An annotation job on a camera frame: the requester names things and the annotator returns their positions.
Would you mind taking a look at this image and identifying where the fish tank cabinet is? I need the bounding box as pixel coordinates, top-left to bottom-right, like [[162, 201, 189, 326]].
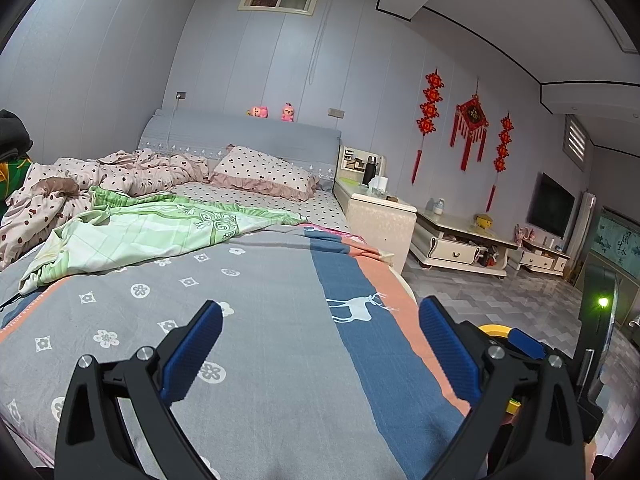
[[580, 207, 640, 331]]

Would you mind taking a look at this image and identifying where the white charging cable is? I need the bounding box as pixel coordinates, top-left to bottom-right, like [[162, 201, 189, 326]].
[[167, 97, 181, 148]]

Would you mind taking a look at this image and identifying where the cream low cabinet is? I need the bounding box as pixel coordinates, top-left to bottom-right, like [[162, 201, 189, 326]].
[[409, 209, 518, 278]]

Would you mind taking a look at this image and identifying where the hanging wall cord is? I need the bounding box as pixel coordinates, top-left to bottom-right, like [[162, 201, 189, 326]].
[[307, 0, 326, 83]]

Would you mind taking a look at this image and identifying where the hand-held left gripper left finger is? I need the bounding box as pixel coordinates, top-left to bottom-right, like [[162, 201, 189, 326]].
[[52, 300, 224, 480]]

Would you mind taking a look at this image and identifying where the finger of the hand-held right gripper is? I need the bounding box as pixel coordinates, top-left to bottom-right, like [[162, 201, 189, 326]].
[[507, 328, 551, 361]]

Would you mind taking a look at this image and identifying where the wall television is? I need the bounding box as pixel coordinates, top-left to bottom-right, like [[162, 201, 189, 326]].
[[527, 172, 576, 241]]

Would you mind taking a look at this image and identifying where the small cream drawer cabinet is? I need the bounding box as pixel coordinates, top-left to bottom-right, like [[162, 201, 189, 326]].
[[515, 240, 572, 276]]

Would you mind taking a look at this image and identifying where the dotted bed sheet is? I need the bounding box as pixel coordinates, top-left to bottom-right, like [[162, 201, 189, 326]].
[[170, 182, 351, 233]]

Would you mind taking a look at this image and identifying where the pink dotted duvet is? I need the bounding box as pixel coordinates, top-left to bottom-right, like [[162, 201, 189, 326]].
[[0, 149, 211, 271]]

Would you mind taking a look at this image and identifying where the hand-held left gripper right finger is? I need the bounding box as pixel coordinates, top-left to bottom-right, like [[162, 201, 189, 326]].
[[419, 296, 586, 480]]

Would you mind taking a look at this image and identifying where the yellow trash bin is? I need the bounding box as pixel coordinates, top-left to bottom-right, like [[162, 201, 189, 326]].
[[475, 323, 525, 413]]

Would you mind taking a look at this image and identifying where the cream bedside cabinet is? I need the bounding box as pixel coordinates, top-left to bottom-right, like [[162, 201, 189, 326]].
[[334, 145, 418, 271]]

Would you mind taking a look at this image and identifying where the pink dotted pillow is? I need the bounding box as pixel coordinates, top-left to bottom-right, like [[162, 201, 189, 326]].
[[207, 145, 321, 202]]

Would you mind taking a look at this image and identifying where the grey bed headboard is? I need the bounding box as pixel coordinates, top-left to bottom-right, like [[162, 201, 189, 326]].
[[137, 108, 342, 186]]

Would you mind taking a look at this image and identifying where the grey bed with headboard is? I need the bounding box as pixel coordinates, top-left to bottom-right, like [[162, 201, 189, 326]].
[[0, 225, 473, 480]]

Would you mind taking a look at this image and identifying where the green printed cloth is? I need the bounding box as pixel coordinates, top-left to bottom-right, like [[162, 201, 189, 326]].
[[0, 157, 31, 221]]

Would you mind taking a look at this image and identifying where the dark cloth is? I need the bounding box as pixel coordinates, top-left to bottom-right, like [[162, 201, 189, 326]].
[[0, 109, 33, 161]]

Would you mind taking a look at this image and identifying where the green floral quilt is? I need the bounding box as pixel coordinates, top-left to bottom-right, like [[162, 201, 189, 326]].
[[19, 185, 308, 296]]

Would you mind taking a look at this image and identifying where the standing air conditioner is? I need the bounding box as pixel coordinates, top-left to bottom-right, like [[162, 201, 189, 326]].
[[565, 191, 598, 281]]

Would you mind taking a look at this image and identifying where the long ceiling tube light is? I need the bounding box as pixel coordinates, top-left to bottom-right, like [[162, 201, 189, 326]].
[[570, 0, 636, 51]]

